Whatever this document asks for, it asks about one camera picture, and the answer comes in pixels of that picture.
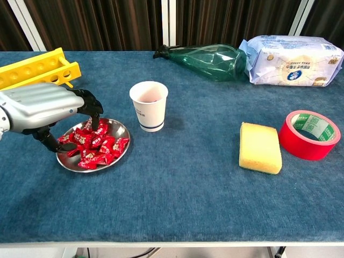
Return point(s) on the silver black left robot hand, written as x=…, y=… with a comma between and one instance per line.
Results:
x=40, y=104

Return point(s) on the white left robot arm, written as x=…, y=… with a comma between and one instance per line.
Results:
x=3, y=123

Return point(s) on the metal bowl of red candies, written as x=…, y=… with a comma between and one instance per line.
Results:
x=117, y=128

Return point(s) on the white paper cup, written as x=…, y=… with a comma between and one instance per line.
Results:
x=150, y=115

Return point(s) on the yellow plastic tube rack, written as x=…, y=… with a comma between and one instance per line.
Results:
x=76, y=70

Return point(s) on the blue table cloth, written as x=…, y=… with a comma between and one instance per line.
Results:
x=188, y=188

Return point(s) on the green plastic bottle black cap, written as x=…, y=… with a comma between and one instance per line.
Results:
x=215, y=64

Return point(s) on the yellow sponge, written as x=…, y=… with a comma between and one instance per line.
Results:
x=259, y=147

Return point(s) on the white blue wet wipes pack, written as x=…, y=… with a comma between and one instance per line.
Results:
x=290, y=64

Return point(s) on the red tape roll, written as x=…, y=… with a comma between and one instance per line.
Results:
x=301, y=147

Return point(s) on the white frame post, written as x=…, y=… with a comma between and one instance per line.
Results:
x=28, y=27
x=301, y=16
x=165, y=21

